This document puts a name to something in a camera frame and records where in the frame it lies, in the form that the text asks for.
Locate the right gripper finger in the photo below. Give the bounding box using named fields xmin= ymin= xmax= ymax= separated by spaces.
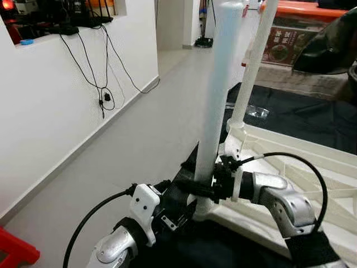
xmin=176 ymin=179 xmax=216 ymax=198

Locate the white plastic table leg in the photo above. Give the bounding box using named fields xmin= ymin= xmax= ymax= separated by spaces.
xmin=192 ymin=2 xmax=245 ymax=218
xmin=228 ymin=0 xmax=278 ymax=135

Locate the clear plastic bag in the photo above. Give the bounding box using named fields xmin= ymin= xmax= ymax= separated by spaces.
xmin=245 ymin=107 xmax=271 ymax=121

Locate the black tablecloth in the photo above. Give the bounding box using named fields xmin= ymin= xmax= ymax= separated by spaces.
xmin=128 ymin=83 xmax=357 ymax=268

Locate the beige covered bench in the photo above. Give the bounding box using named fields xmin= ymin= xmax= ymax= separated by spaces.
xmin=243 ymin=59 xmax=357 ymax=101

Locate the cream plastic table top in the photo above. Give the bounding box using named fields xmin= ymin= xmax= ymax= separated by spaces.
xmin=192 ymin=120 xmax=357 ymax=252

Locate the black mop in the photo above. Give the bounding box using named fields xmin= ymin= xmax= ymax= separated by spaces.
xmin=194 ymin=0 xmax=215 ymax=48

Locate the red plastic stool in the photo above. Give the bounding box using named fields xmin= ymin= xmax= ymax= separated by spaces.
xmin=0 ymin=226 xmax=41 ymax=268

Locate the black bag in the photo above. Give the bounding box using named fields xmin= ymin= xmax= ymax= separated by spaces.
xmin=293 ymin=8 xmax=357 ymax=74

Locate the orange lid storage box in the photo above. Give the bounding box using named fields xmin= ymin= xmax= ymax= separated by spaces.
xmin=259 ymin=0 xmax=357 ymax=68

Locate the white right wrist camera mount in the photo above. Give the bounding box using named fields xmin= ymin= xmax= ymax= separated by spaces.
xmin=223 ymin=134 xmax=246 ymax=202

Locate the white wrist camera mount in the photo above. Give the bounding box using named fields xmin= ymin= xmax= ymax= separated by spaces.
xmin=223 ymin=134 xmax=246 ymax=202
xmin=129 ymin=183 xmax=162 ymax=246

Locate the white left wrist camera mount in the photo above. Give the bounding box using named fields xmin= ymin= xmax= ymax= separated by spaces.
xmin=129 ymin=183 xmax=162 ymax=246

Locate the black wall cable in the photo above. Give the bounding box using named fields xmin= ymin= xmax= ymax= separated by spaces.
xmin=59 ymin=25 xmax=162 ymax=118

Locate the dark wall shelf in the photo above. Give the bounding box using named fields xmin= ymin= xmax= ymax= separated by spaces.
xmin=0 ymin=0 xmax=126 ymax=45

